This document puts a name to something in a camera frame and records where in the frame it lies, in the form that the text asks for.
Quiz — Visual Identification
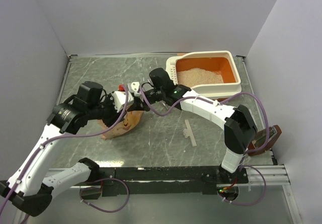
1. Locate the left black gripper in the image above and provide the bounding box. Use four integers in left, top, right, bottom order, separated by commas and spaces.
87, 91, 127, 127

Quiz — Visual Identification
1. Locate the pink cat litter bag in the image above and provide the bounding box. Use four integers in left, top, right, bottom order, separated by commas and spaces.
101, 107, 143, 140

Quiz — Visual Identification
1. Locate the metal litter scoop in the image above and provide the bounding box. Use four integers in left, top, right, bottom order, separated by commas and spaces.
147, 79, 169, 110

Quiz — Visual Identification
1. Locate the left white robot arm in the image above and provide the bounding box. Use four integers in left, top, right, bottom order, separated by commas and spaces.
1, 82, 132, 217

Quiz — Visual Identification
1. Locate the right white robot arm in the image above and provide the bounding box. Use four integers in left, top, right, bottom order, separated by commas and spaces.
127, 68, 258, 183

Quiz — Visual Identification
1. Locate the cream orange litter box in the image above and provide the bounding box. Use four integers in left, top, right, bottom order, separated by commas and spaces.
166, 50, 242, 99

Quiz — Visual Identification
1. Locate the clear plastic bag clip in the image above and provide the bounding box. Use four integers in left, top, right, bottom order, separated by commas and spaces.
183, 119, 197, 147

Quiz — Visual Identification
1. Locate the brown dustpan brush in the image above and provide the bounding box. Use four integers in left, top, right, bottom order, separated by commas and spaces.
246, 124, 282, 157

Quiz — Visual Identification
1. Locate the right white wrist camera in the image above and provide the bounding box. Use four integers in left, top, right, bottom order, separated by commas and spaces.
127, 82, 141, 97

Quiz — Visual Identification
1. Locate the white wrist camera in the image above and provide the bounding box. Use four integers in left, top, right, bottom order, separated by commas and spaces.
127, 82, 141, 97
112, 85, 134, 113

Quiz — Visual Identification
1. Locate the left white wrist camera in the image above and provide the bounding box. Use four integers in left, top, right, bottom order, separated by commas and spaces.
112, 85, 134, 113

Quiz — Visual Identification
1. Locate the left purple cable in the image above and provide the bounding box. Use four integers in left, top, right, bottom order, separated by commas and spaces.
0, 88, 130, 224

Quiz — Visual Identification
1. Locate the purple cable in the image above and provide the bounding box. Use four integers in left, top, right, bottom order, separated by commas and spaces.
139, 85, 271, 206
0, 88, 130, 224

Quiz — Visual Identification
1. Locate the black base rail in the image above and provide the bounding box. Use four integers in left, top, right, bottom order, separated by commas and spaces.
80, 166, 249, 197

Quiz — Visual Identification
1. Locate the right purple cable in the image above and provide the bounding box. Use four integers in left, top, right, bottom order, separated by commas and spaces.
139, 85, 271, 206

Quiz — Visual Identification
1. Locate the aluminium frame rail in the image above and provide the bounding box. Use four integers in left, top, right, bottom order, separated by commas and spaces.
47, 165, 291, 188

